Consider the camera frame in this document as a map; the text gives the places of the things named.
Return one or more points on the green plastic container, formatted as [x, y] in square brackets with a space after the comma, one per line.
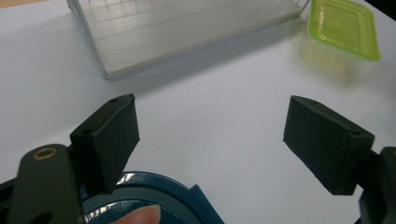
[342, 25]

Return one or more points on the round container with blue lid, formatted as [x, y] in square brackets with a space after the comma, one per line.
[177, 194]

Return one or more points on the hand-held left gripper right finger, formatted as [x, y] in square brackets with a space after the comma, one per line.
[327, 143]

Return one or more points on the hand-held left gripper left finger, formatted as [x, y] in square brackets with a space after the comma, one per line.
[107, 146]

